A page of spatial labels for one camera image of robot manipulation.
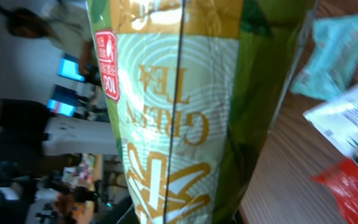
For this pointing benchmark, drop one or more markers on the green tea packet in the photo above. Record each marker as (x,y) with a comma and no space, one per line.
(193,88)

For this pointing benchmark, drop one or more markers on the teal snack packet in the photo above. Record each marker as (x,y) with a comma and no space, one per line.
(330,68)

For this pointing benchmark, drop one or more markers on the white tube gold cap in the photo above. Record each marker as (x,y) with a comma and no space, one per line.
(337,121)

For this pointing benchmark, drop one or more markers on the red orange pasta packet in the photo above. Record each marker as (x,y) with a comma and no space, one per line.
(342,181)

